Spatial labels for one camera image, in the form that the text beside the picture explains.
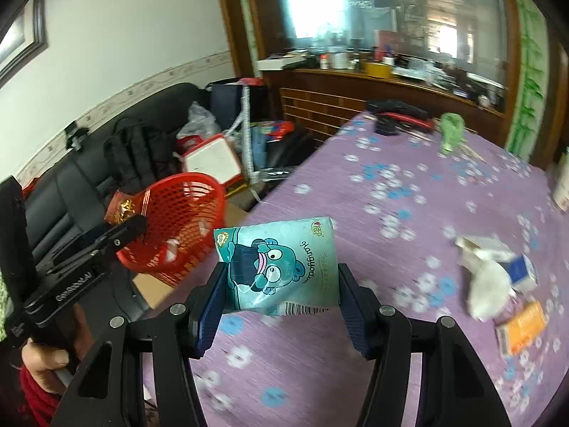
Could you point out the etched glass partition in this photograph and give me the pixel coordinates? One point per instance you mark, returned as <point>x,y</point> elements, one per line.
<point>400,9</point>

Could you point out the green cloth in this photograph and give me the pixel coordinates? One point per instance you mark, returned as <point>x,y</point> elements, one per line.
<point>451,133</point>

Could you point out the white tray red rim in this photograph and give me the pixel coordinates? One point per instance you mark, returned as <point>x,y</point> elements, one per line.
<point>213,155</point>

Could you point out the bamboo wall sticker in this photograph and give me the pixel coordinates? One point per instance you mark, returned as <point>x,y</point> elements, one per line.
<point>529,75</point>

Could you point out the blue shopping bag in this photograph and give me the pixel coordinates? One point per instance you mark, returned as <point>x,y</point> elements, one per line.
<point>271,140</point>

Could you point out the red black hand tool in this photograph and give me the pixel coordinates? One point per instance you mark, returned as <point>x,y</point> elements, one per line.
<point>402,113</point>

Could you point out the orange cardboard box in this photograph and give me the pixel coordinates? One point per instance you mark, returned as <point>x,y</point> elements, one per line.
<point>522,327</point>

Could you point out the person's left hand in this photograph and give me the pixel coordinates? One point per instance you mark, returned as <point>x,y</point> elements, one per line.
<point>44,360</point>

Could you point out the teal tissue packet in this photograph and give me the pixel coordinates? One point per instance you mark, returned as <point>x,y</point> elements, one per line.
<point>275,262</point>

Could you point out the dark picture frame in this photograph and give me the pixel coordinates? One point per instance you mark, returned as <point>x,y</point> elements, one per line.
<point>26,40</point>

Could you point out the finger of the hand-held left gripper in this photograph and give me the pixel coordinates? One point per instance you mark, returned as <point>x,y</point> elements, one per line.
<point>120,233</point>

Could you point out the crumpled transparent plastic bag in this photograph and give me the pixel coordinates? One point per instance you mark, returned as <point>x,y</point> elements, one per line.
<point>198,120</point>

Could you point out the white cartoon tumbler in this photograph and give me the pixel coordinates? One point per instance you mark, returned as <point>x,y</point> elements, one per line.
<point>563,187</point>

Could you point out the person's left forearm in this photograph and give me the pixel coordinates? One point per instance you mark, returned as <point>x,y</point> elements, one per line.
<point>38,402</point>

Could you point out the red plastic basket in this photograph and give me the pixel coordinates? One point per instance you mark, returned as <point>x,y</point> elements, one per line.
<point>186,213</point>

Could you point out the black backpack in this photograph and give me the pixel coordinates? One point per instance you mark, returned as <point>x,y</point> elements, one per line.
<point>138,155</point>

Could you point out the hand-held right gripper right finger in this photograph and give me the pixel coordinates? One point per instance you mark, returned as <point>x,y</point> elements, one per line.
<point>353,316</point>

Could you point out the black leather sofa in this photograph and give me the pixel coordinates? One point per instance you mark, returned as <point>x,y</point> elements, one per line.
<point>66,187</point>

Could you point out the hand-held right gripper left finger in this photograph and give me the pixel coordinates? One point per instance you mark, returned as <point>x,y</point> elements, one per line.
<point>209,320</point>

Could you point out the dark blue bag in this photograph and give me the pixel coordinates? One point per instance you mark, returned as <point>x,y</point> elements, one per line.
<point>229,98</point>

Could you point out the red snack wrapper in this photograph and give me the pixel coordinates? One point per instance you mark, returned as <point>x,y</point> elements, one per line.
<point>120,207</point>

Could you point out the blue white medicine box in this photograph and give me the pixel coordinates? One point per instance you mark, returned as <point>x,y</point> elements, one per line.
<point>520,271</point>

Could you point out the wooden counter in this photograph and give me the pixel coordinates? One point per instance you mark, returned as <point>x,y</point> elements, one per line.
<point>338,98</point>

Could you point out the black bag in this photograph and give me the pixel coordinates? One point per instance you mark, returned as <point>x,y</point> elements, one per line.
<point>291,151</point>

